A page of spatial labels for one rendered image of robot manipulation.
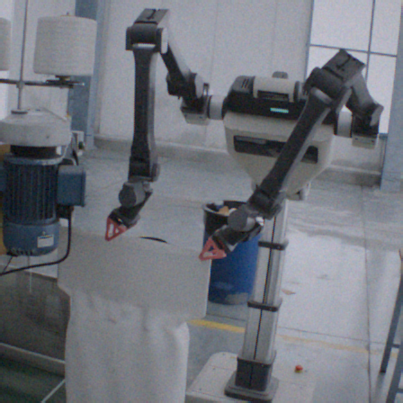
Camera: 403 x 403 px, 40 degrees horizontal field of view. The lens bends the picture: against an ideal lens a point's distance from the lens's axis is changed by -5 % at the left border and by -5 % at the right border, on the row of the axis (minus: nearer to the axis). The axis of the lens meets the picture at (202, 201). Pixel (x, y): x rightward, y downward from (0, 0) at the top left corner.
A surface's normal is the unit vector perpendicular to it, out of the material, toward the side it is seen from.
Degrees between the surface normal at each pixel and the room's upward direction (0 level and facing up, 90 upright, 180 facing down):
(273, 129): 40
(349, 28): 90
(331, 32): 90
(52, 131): 91
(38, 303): 90
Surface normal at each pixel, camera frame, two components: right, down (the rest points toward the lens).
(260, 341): -0.30, 0.18
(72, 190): 0.16, 0.24
